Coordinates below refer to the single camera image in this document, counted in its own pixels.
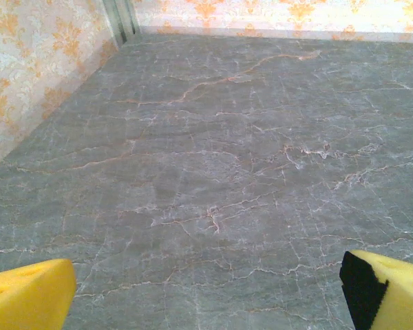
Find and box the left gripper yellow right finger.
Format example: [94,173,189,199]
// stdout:
[339,250,413,330]

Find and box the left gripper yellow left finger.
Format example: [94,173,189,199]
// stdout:
[0,258,77,330]

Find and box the aluminium frame corner post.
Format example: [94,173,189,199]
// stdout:
[102,0,141,47]

